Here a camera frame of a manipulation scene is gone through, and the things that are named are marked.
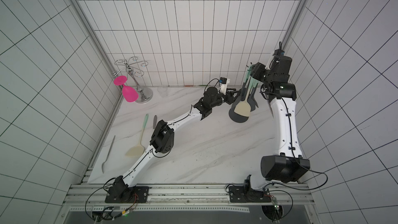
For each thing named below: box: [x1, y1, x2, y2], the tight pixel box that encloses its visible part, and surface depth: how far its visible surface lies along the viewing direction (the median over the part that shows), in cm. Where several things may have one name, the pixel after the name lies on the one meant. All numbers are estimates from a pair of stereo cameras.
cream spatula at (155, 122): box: [152, 115, 158, 130], surface depth 102 cm
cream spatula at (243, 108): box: [233, 87, 252, 118], surface depth 92 cm
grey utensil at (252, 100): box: [247, 82, 259, 112], surface depth 92 cm
